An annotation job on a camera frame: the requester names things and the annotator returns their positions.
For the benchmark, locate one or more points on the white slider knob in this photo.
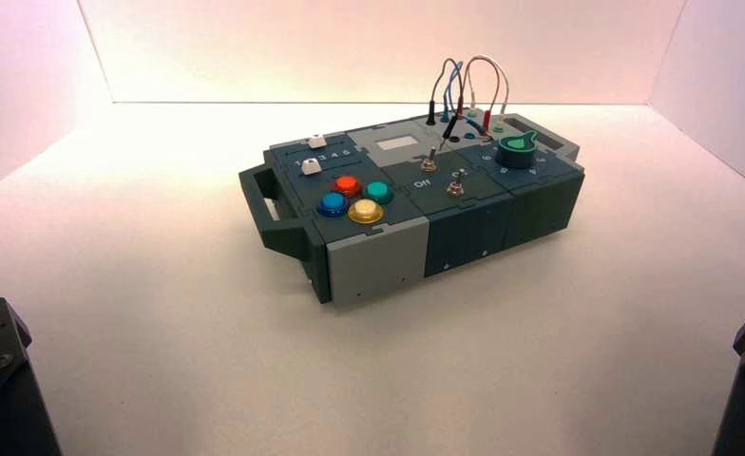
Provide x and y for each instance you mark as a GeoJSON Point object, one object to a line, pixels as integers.
{"type": "Point", "coordinates": [317, 141]}
{"type": "Point", "coordinates": [309, 167]}

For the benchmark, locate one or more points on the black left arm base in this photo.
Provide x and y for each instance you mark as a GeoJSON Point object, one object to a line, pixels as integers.
{"type": "Point", "coordinates": [1, 390]}

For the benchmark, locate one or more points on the yellow round push button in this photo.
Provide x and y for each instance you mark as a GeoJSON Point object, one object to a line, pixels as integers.
{"type": "Point", "coordinates": [365, 211]}

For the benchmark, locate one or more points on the teal round push button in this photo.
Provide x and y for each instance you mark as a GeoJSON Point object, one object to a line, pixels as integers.
{"type": "Point", "coordinates": [379, 192]}

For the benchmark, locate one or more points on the blue round push button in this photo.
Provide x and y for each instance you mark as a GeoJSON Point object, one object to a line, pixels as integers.
{"type": "Point", "coordinates": [332, 204]}

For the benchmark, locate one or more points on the red round push button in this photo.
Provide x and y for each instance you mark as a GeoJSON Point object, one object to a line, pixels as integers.
{"type": "Point", "coordinates": [347, 186]}

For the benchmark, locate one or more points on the small grey display screen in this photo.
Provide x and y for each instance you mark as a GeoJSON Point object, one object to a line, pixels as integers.
{"type": "Point", "coordinates": [396, 143]}

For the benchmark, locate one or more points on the dark teal grey control box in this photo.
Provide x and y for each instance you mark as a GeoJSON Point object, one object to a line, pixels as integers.
{"type": "Point", "coordinates": [460, 229]}

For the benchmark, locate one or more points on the green rotary knob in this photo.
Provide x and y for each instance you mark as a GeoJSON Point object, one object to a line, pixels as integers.
{"type": "Point", "coordinates": [515, 153]}

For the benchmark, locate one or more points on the metal toggle switch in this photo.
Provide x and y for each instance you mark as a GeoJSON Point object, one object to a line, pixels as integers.
{"type": "Point", "coordinates": [455, 187]}
{"type": "Point", "coordinates": [430, 162]}

